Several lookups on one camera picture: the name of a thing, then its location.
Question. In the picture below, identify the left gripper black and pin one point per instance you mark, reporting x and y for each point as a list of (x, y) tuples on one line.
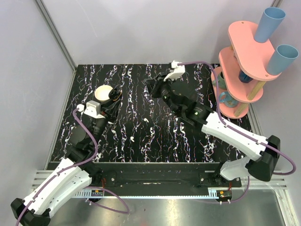
[(109, 109)]

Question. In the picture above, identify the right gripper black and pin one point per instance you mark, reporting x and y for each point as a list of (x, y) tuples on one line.
[(154, 85)]

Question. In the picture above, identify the black earbud charging case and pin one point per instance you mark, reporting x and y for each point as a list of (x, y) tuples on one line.
[(115, 94)]

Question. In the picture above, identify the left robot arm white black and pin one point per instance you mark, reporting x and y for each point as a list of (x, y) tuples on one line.
[(75, 171)]

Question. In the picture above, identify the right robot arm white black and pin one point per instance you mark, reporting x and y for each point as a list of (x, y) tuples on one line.
[(261, 156)]

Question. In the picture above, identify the cream round bowl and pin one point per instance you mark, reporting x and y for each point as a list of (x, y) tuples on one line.
[(102, 92)]

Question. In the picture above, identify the black marble mat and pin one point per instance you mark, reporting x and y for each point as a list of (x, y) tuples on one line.
[(163, 139)]

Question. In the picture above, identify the green ceramic mug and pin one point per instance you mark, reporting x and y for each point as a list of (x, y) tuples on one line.
[(221, 81)]

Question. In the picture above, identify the blue patterned mug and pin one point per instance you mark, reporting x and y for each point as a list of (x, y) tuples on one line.
[(228, 100)]

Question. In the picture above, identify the pink three tier shelf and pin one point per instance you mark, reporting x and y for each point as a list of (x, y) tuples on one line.
[(252, 57)]

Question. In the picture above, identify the dark blue cup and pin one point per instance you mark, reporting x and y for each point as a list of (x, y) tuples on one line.
[(244, 78)]

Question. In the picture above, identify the blue cup front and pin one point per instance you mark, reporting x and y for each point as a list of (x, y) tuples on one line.
[(283, 56)]

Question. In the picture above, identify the blue cup rear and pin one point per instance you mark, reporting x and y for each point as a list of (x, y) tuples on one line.
[(269, 22)]

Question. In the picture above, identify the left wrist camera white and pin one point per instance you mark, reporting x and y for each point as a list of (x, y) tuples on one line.
[(91, 109)]

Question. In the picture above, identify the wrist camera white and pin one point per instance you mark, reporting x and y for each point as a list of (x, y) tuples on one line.
[(176, 71), (91, 109)]

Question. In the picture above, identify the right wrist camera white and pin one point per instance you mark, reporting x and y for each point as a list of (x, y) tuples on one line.
[(176, 71)]

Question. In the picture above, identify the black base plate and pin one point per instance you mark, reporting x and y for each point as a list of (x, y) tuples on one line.
[(193, 174)]

